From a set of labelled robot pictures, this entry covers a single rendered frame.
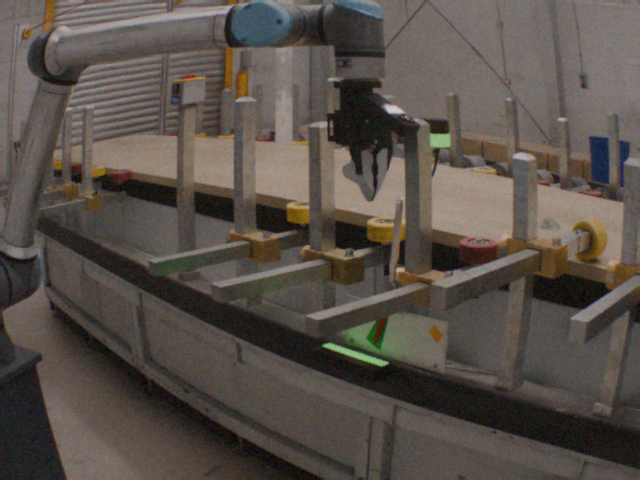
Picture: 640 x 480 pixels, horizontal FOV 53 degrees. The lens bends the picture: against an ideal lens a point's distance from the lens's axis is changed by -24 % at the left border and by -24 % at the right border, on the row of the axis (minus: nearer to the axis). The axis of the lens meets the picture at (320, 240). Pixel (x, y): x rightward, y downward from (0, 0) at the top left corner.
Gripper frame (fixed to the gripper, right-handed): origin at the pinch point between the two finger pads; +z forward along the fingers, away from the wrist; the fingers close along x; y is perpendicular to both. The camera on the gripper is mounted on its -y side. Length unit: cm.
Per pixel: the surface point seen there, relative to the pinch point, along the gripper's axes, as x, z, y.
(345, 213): -25.3, 11.6, 33.9
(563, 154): -115, 2, 24
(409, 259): -5.9, 11.5, -2.9
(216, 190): -25, 12, 84
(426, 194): -7.8, 0.2, -5.2
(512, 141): -115, 1, 47
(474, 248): -17.5, 10.6, -9.2
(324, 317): 18.6, 14.8, -8.7
